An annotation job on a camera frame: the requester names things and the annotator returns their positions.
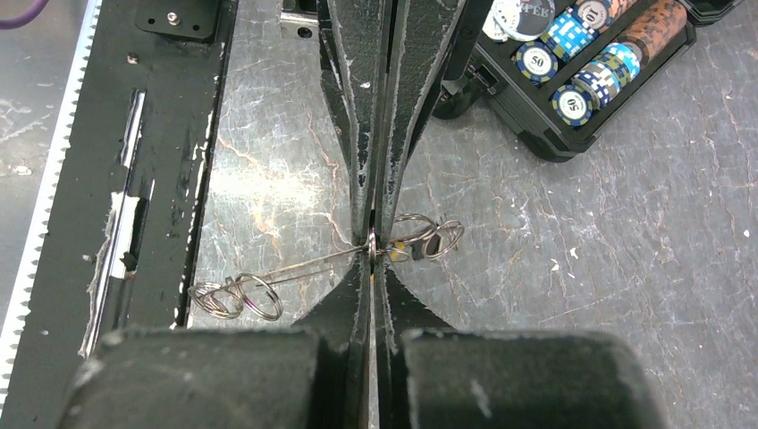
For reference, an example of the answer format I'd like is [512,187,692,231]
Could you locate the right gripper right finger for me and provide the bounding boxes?
[374,257,666,428]

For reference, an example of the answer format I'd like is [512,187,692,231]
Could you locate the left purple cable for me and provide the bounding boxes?
[0,0,51,30]

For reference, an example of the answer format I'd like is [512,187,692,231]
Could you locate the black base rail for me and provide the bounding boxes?
[1,1,239,427]

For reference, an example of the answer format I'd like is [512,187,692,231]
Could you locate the large metal keyring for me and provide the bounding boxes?
[188,213,466,322]

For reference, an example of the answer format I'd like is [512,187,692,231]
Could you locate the black poker chip case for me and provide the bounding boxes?
[434,1,736,163]

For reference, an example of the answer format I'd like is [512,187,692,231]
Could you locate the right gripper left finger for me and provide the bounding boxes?
[57,254,370,428]

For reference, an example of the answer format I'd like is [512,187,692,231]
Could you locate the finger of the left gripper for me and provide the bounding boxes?
[316,1,393,244]
[376,1,467,243]

